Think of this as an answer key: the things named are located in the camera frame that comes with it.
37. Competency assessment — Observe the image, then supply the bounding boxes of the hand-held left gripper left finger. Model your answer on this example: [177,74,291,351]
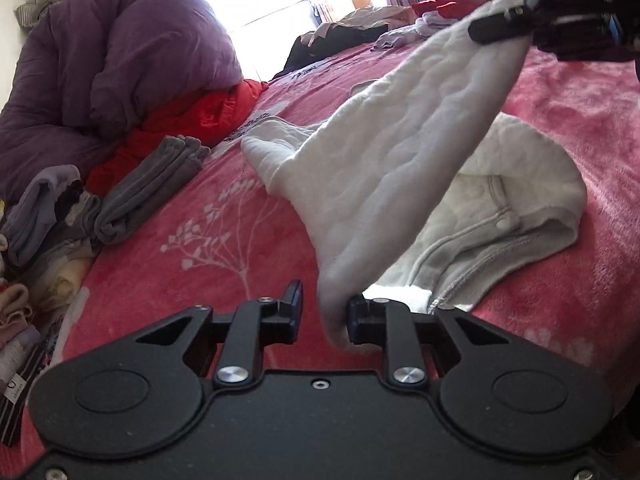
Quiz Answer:
[133,279,306,389]

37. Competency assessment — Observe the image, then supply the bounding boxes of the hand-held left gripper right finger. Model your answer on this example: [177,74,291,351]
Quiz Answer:
[346,293,509,390]

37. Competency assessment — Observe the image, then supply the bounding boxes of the white fleece garment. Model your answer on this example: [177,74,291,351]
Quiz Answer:
[240,0,588,353]

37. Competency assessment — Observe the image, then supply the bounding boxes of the stack of folded clothes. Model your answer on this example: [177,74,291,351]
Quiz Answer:
[0,164,103,446]

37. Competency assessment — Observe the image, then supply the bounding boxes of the red garment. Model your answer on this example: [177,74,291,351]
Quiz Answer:
[410,0,496,23]

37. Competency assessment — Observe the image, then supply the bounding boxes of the pale patterned garment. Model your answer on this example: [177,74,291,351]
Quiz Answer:
[371,11,468,52]

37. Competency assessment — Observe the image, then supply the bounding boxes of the pink floral blanket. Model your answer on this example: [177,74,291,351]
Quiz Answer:
[20,7,640,411]

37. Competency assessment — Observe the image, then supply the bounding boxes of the black garment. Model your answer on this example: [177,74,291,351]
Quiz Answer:
[272,25,391,81]

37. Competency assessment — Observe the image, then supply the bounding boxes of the folded grey pants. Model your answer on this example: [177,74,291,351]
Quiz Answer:
[95,135,212,247]

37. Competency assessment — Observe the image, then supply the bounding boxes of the red quilt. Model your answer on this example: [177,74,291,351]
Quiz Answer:
[87,80,268,196]

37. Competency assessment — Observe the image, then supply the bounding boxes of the purple duvet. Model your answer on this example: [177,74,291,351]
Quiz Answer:
[0,0,246,201]

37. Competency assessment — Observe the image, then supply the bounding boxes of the grey checked cloth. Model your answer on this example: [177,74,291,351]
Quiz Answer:
[15,0,63,28]

